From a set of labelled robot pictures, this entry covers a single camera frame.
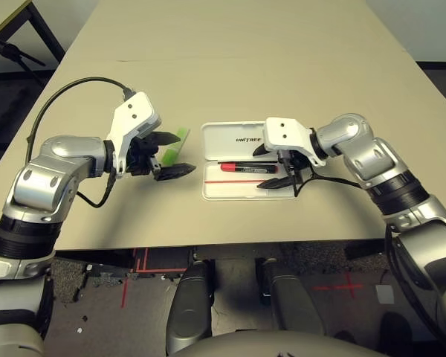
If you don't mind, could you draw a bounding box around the grey robot right leg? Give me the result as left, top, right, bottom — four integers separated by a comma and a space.
258, 258, 326, 338

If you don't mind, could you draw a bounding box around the dark left wrist camera cable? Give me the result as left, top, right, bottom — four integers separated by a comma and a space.
25, 77, 135, 209

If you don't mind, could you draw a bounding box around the green translucent plastic box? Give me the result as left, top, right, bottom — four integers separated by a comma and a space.
160, 126, 191, 167

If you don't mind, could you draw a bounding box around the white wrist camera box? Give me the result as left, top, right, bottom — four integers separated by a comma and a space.
262, 117, 327, 167
106, 91, 161, 179

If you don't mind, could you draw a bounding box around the grey robot left leg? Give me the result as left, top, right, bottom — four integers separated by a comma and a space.
166, 260, 213, 356

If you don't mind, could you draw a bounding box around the white plastic pencil case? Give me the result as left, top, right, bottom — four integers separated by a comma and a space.
200, 120, 297, 201

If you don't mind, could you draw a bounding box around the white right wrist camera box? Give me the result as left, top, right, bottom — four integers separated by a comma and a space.
262, 117, 327, 167

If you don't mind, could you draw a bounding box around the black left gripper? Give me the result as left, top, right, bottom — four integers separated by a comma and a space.
126, 130, 197, 182

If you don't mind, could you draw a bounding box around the black tripod stand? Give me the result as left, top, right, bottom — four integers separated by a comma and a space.
0, 31, 48, 89

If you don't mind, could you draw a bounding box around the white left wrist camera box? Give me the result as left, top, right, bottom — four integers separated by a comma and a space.
106, 91, 161, 179

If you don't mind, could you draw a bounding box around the side table with black legs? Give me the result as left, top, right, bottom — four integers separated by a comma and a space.
0, 0, 66, 75

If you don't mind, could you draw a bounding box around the large black shoe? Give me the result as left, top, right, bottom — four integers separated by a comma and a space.
381, 312, 413, 347

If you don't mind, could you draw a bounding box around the grey robot torso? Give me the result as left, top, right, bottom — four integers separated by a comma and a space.
170, 329, 387, 357

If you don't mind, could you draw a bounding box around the black whiteboard marker red cap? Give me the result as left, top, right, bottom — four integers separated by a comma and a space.
219, 161, 279, 175

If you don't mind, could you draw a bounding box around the grey robot leg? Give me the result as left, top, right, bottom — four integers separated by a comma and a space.
166, 260, 213, 356
258, 258, 326, 338

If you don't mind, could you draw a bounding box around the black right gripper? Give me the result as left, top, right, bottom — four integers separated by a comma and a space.
251, 143, 313, 190

